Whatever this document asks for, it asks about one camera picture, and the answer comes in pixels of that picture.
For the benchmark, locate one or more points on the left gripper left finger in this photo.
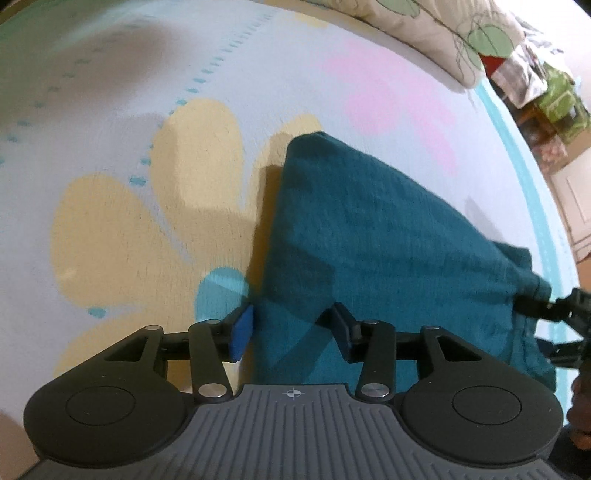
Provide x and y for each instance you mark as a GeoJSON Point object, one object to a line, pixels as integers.
{"type": "Point", "coordinates": [238, 328]}

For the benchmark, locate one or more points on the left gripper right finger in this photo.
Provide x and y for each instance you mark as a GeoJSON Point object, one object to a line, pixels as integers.
{"type": "Point", "coordinates": [346, 331]}

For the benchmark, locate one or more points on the teal fabric pants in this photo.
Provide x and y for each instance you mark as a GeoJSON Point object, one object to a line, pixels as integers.
{"type": "Point", "coordinates": [350, 229]}

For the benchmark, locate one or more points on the cluttered patterned items pile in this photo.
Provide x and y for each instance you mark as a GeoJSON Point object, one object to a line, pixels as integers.
{"type": "Point", "coordinates": [539, 83]}

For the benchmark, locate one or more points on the white floral bed sheet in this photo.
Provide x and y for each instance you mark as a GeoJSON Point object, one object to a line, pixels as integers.
{"type": "Point", "coordinates": [142, 144]}

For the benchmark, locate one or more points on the cream leaf-print pillow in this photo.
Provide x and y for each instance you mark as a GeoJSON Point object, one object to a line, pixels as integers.
{"type": "Point", "coordinates": [455, 34]}

